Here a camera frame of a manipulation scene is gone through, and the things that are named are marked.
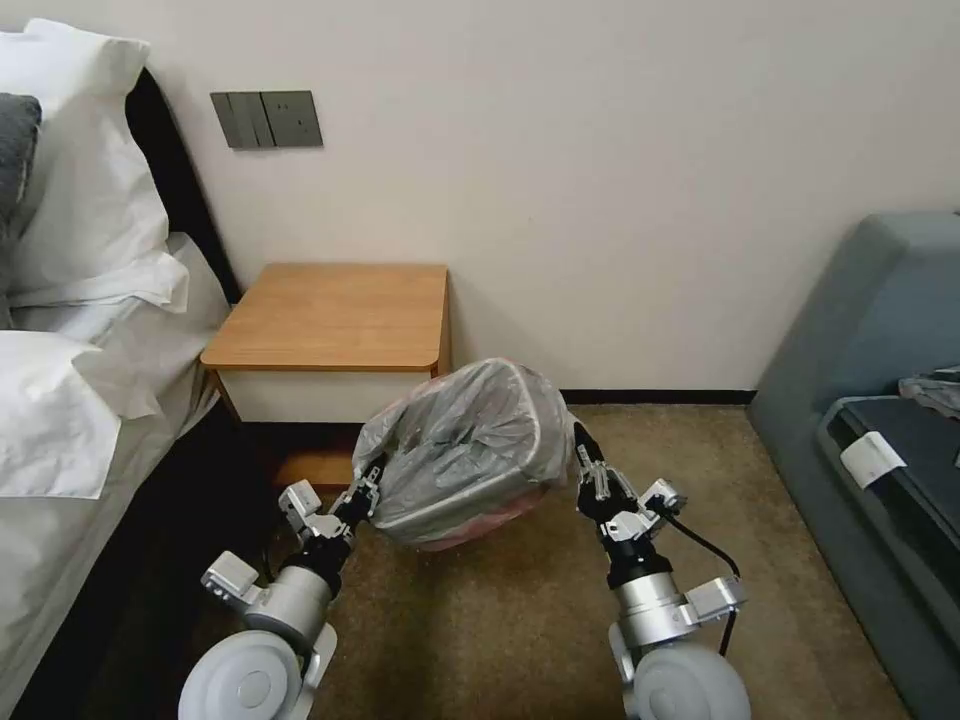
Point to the black baseboard strip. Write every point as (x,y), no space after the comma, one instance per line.
(660,396)

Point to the white paper label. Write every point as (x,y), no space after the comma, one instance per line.
(870,459)

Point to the dark grey wall switch panel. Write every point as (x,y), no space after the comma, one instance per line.
(267,120)

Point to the white bed sheet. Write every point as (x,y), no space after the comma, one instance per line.
(150,360)

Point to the dark bed base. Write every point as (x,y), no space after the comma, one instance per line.
(150,600)

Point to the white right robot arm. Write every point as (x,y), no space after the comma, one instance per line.
(675,675)

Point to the dark grey pillow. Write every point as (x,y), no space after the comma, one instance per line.
(16,150)

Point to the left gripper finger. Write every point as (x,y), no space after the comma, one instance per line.
(366,480)
(358,517)

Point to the wooden nightstand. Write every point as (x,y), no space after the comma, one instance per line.
(330,319)

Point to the blue-grey sofa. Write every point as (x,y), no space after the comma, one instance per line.
(825,360)

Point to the black bed headboard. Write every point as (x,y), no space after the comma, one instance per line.
(187,180)

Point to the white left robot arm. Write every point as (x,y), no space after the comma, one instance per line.
(255,675)

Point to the large white pillow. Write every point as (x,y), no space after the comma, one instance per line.
(82,165)

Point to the grey crumpled cloth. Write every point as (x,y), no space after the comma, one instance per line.
(934,390)

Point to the translucent grey garbage bag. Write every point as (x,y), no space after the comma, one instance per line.
(465,420)

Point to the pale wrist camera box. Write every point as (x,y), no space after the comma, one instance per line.
(664,495)
(301,501)

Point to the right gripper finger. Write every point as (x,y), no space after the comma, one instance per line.
(586,444)
(588,501)

